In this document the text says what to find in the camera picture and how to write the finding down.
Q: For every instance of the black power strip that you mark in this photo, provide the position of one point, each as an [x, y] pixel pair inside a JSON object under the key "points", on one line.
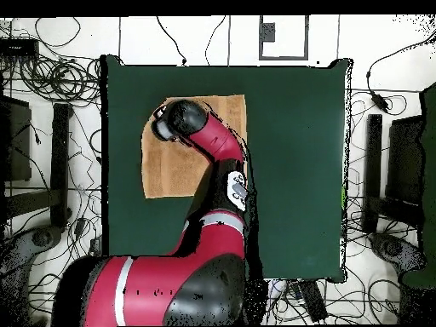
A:
{"points": [[313, 299]]}

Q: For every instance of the grey black tripod base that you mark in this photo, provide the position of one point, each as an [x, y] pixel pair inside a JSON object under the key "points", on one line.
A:
{"points": [[391, 248], [41, 237]]}

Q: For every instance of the grey floor hatch frame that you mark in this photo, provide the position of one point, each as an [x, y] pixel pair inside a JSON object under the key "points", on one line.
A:
{"points": [[306, 37]]}

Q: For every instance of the grey floor socket box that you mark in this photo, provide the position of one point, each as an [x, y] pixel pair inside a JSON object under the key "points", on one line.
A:
{"points": [[267, 32]]}

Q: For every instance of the tan terry towel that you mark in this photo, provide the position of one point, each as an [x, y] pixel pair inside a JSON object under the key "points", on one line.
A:
{"points": [[170, 170]]}

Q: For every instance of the black equipment box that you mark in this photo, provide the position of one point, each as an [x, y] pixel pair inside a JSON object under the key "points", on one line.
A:
{"points": [[405, 160], [17, 143]]}

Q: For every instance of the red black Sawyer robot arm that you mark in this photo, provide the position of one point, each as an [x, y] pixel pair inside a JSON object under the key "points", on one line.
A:
{"points": [[204, 265]]}

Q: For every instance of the black flat device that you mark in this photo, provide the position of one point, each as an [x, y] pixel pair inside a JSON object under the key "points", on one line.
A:
{"points": [[18, 47]]}

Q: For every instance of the dark green table cloth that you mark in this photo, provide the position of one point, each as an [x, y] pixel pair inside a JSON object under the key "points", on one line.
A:
{"points": [[306, 136]]}

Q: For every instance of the black stand bar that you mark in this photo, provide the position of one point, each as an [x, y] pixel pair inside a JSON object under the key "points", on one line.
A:
{"points": [[373, 170], [60, 163]]}

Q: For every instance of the dark green hanging cloth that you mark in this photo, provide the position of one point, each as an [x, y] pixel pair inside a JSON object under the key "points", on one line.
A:
{"points": [[430, 170]]}

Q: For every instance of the small bright green object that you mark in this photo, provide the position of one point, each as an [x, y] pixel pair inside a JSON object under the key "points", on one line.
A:
{"points": [[343, 197]]}

